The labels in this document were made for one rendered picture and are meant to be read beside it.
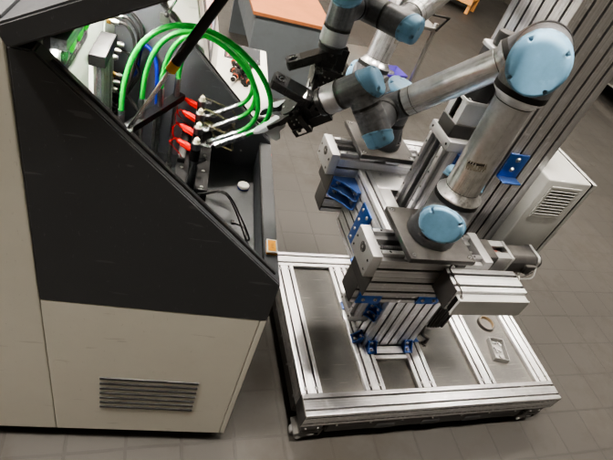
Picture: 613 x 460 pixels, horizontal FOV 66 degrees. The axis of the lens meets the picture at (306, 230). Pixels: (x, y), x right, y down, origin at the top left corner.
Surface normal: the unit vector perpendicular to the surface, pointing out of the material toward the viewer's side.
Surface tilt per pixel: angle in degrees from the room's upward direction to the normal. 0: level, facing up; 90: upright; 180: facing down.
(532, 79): 82
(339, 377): 0
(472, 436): 0
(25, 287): 90
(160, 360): 90
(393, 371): 0
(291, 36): 90
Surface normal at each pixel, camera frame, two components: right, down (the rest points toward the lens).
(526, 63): -0.40, 0.40
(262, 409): 0.28, -0.71
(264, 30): 0.19, 0.69
